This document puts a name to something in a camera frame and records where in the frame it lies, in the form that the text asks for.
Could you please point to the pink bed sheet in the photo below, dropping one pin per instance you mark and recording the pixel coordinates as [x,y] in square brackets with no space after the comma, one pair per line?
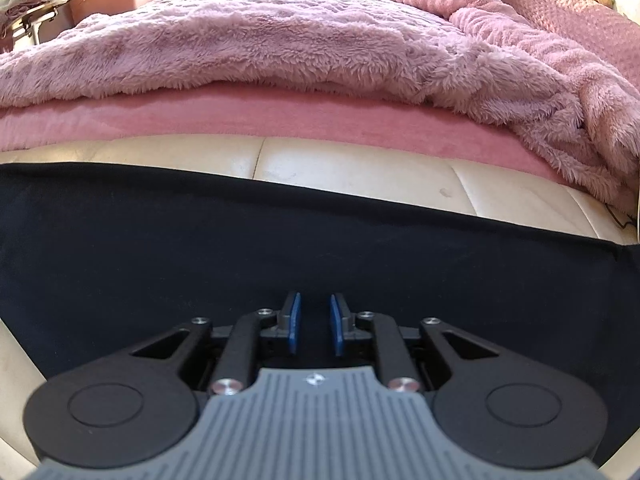
[200,115]

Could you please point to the metal folding rack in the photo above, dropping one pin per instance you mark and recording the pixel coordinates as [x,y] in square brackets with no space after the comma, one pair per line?
[35,17]

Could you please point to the pink dotted pillow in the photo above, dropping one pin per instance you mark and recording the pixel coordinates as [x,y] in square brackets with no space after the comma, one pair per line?
[575,20]

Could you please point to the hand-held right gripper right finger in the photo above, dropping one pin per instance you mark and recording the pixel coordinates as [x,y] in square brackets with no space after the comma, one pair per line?
[334,325]

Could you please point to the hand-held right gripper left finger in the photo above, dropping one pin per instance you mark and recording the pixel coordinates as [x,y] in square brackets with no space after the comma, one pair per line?
[295,321]

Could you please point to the white leather bench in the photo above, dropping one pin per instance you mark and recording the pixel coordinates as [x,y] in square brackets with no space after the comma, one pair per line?
[350,160]

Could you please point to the pink fluffy blanket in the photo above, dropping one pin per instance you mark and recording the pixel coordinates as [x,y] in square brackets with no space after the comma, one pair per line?
[300,35]

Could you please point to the black pants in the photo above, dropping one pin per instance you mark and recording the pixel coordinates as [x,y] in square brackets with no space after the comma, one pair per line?
[150,260]

